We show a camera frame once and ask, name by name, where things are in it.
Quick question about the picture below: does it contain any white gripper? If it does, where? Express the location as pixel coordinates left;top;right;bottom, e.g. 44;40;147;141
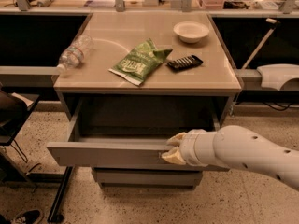
162;130;217;167

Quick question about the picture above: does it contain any grey top drawer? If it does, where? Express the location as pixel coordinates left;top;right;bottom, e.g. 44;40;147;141
46;96;232;173

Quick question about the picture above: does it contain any grey drawer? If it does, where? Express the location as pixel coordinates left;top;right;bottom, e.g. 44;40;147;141
92;168;203;188
46;96;232;173

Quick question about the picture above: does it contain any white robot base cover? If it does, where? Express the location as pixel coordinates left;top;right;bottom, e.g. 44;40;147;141
257;63;299;91

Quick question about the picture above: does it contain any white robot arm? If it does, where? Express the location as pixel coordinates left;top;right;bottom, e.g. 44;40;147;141
161;125;299;190

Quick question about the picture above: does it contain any grey bottom drawer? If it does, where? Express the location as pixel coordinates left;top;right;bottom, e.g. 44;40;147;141
92;168;203;188

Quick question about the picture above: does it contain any grey drawer cabinet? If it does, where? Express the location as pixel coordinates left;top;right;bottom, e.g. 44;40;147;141
53;10;244;191

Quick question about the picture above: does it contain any black snack bar wrapper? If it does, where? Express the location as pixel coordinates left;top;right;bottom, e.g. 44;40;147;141
166;55;203;71

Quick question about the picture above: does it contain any green chip bag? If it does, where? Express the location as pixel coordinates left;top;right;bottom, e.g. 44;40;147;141
108;38;173;86

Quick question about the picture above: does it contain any white bowl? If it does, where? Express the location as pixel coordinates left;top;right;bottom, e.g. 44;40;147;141
173;21;209;44

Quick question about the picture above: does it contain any clear plastic water bottle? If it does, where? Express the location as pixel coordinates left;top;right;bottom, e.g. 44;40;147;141
57;35;93;73

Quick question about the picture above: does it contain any black metal table leg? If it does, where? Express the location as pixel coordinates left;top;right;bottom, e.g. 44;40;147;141
47;167;73;224

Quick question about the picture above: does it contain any black and white sneaker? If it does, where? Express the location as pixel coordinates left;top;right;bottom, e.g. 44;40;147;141
11;209;43;224

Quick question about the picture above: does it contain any grey angled rod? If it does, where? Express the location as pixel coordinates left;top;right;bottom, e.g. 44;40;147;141
242;18;280;69

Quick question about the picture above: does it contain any dark chair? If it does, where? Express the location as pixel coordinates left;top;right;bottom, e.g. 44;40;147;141
0;89;39;185

